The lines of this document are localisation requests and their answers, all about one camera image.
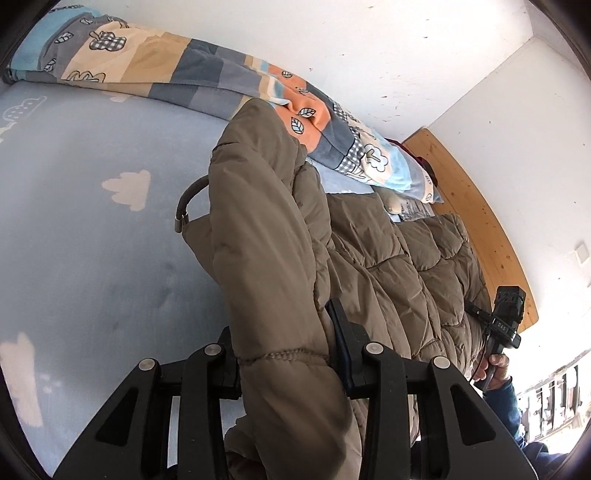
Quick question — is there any patchwork rolled duvet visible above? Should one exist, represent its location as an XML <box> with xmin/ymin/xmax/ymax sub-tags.
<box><xmin>1</xmin><ymin>1</ymin><xmax>442</xmax><ymax>204</ymax></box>

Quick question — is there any person's right hand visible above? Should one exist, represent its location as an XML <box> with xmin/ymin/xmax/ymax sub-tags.
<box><xmin>473</xmin><ymin>354</ymin><xmax>511</xmax><ymax>392</ymax></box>

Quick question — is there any wooden headboard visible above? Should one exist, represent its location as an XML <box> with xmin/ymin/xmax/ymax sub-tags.
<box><xmin>403</xmin><ymin>128</ymin><xmax>539</xmax><ymax>333</ymax></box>

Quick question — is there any beige plush toy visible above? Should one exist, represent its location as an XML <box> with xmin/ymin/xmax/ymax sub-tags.
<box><xmin>376</xmin><ymin>187</ymin><xmax>416</xmax><ymax>218</ymax></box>

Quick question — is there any olive puffer jacket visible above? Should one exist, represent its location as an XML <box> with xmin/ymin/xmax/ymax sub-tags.
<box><xmin>182</xmin><ymin>99</ymin><xmax>490</xmax><ymax>479</ymax></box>

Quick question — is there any light blue cloud bedsheet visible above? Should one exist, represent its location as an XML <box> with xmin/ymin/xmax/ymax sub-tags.
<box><xmin>0</xmin><ymin>80</ymin><xmax>380</xmax><ymax>476</ymax></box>

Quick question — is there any blue sleeve right forearm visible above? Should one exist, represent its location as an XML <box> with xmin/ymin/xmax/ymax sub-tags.
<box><xmin>484</xmin><ymin>378</ymin><xmax>567</xmax><ymax>479</ymax></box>

